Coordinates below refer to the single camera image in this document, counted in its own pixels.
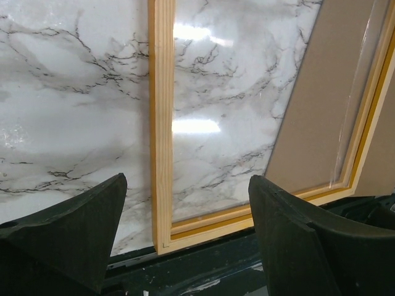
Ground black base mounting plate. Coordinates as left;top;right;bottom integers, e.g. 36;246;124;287
101;194;395;296

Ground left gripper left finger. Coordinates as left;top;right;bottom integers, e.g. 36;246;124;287
1;173;127;295

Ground orange wooden picture frame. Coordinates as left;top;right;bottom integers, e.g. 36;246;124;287
148;1;394;255

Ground brown cardboard backing board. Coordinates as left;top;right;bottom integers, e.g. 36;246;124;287
265;1;394;204

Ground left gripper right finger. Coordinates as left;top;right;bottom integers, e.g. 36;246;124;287
248;175;394;295

